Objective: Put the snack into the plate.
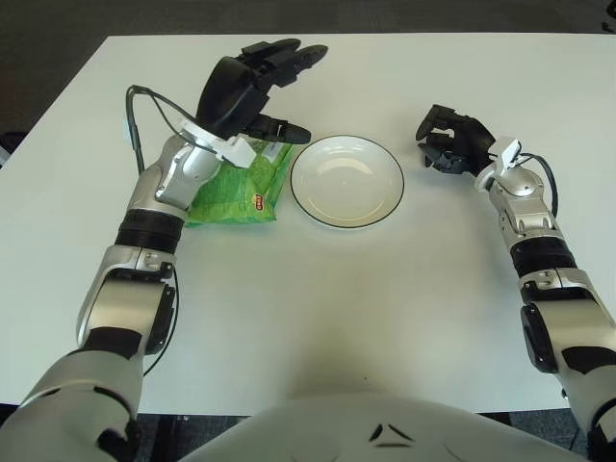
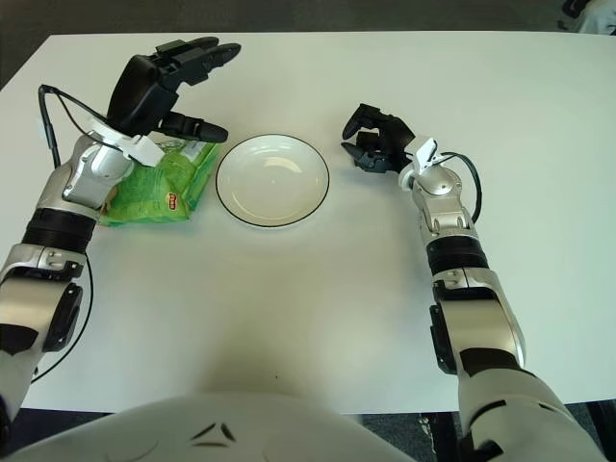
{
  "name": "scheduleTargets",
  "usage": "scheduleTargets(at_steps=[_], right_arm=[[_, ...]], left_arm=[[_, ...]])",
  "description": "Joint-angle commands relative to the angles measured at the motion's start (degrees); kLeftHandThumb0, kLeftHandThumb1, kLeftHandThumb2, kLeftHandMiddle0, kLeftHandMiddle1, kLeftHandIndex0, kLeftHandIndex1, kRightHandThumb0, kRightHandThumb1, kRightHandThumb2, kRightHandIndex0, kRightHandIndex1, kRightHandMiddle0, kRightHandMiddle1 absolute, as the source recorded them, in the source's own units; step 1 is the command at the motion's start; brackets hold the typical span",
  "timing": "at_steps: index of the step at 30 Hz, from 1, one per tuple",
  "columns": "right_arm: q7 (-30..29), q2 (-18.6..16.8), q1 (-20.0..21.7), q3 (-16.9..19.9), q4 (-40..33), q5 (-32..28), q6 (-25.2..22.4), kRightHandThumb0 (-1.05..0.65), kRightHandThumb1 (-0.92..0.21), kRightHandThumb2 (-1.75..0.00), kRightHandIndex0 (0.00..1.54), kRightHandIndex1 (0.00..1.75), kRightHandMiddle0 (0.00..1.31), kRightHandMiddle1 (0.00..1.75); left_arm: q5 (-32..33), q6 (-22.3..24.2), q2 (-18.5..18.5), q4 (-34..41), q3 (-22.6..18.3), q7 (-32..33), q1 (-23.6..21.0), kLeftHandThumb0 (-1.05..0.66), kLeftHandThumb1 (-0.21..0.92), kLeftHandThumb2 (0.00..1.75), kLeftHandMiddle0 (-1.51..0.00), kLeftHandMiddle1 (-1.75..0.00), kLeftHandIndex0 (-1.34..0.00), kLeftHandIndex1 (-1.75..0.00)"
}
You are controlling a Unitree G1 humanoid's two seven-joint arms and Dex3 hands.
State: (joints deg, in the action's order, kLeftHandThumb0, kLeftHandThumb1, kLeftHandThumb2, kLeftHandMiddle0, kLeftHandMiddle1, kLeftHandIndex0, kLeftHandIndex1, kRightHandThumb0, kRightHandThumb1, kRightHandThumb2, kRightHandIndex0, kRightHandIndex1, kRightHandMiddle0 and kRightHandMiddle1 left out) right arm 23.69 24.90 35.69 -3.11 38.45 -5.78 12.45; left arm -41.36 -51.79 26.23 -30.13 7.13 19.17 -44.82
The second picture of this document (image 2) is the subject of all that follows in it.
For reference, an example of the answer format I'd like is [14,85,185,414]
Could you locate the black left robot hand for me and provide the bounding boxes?
[86,37,242,168]

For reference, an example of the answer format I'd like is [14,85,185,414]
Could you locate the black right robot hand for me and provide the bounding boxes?
[340,102,440,187]

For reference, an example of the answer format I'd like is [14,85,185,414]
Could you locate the green snack bag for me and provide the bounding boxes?
[98,136,221,227]

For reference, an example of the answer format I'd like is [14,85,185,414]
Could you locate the white plate with black rim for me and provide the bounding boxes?
[215,134,332,229]

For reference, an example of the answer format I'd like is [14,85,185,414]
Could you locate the white background object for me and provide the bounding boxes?
[577,0,616,35]

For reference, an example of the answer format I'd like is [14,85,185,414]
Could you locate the black table leg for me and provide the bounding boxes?
[417,412,463,462]

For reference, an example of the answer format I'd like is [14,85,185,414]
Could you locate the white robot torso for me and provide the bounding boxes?
[0,392,437,462]

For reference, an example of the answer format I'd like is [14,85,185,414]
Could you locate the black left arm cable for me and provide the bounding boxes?
[28,85,115,384]

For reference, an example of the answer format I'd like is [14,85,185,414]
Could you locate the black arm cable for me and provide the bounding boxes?
[28,85,115,384]
[440,151,482,222]

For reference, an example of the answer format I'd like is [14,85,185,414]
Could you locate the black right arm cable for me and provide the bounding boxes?
[440,151,482,222]

